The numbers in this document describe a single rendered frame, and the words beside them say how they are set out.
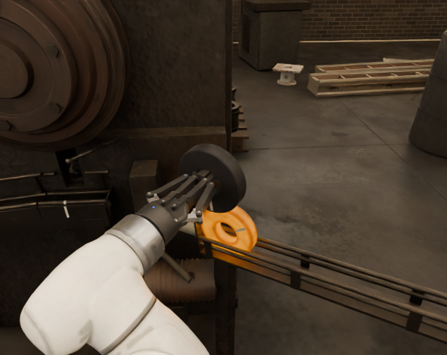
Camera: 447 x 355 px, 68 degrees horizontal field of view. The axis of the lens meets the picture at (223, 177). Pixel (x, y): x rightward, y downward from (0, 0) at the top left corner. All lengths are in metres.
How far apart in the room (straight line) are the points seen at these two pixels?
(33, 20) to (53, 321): 0.55
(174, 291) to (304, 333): 0.71
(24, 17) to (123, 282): 0.53
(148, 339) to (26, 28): 0.61
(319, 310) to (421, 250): 0.74
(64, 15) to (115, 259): 0.52
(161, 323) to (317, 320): 1.17
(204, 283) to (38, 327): 0.62
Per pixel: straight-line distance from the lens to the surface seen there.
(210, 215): 0.86
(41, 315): 0.48
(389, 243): 2.07
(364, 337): 1.62
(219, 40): 0.96
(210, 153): 0.65
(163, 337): 0.49
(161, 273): 1.03
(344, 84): 4.22
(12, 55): 0.81
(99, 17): 0.83
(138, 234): 0.52
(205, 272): 1.02
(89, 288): 0.48
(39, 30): 0.78
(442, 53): 3.07
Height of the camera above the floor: 1.29
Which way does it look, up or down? 33 degrees down
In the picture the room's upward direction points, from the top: straight up
